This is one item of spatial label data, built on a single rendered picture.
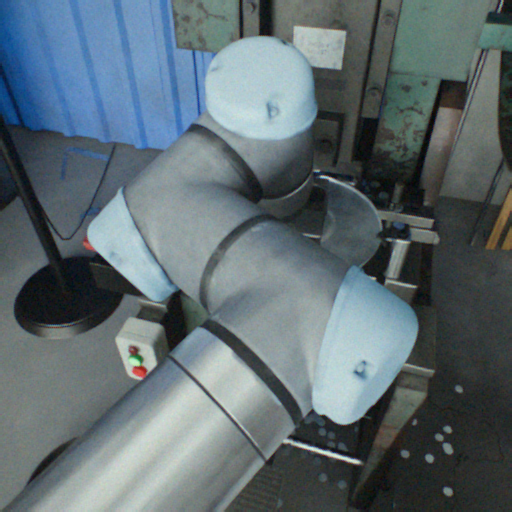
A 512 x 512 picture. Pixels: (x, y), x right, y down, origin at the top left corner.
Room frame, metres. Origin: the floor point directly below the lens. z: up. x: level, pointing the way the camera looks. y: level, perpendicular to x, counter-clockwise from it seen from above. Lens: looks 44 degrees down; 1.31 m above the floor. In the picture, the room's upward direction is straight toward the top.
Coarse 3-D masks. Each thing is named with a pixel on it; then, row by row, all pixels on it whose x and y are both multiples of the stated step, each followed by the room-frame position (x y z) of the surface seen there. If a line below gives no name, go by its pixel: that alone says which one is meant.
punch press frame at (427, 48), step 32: (192, 0) 0.67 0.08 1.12; (224, 0) 0.66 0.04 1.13; (416, 0) 0.59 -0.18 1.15; (448, 0) 0.58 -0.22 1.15; (480, 0) 0.57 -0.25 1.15; (192, 32) 0.67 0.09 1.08; (224, 32) 0.66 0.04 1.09; (416, 32) 0.59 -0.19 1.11; (448, 32) 0.58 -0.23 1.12; (480, 32) 0.57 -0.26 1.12; (416, 64) 0.58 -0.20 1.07; (448, 64) 0.57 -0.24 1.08; (416, 96) 0.86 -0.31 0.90; (384, 128) 0.88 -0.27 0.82; (416, 128) 0.86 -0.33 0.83; (384, 160) 0.87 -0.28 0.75; (416, 160) 0.85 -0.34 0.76; (192, 320) 0.57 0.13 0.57; (320, 448) 0.48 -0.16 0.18
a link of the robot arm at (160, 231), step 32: (192, 128) 0.29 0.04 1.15; (160, 160) 0.27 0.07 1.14; (192, 160) 0.26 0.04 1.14; (224, 160) 0.26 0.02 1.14; (128, 192) 0.25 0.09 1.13; (160, 192) 0.24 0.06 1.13; (192, 192) 0.24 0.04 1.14; (224, 192) 0.24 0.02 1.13; (256, 192) 0.27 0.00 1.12; (96, 224) 0.23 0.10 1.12; (128, 224) 0.22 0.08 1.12; (160, 224) 0.22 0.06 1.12; (192, 224) 0.21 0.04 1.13; (224, 224) 0.21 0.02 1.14; (128, 256) 0.21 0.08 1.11; (160, 256) 0.21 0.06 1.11; (192, 256) 0.20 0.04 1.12; (160, 288) 0.20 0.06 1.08; (192, 288) 0.19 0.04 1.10
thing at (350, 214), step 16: (320, 176) 0.76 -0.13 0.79; (336, 192) 0.71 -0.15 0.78; (352, 192) 0.71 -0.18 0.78; (336, 208) 0.66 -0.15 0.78; (352, 208) 0.66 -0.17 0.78; (368, 208) 0.66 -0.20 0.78; (336, 224) 0.62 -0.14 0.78; (352, 224) 0.62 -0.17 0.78; (368, 224) 0.62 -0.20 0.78; (320, 240) 0.57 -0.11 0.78; (336, 240) 0.58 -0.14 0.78; (352, 240) 0.58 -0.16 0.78; (368, 240) 0.58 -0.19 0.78; (352, 256) 0.54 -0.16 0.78; (368, 256) 0.54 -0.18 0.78
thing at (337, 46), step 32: (288, 0) 0.68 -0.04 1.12; (320, 0) 0.67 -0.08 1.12; (352, 0) 0.65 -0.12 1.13; (288, 32) 0.68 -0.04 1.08; (320, 32) 0.66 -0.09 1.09; (352, 32) 0.65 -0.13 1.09; (320, 64) 0.66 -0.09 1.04; (352, 64) 0.65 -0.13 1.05; (320, 96) 0.66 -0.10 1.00; (352, 96) 0.65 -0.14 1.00; (320, 128) 0.63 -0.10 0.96; (352, 128) 0.65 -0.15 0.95; (320, 160) 0.63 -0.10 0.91; (352, 160) 0.65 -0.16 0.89
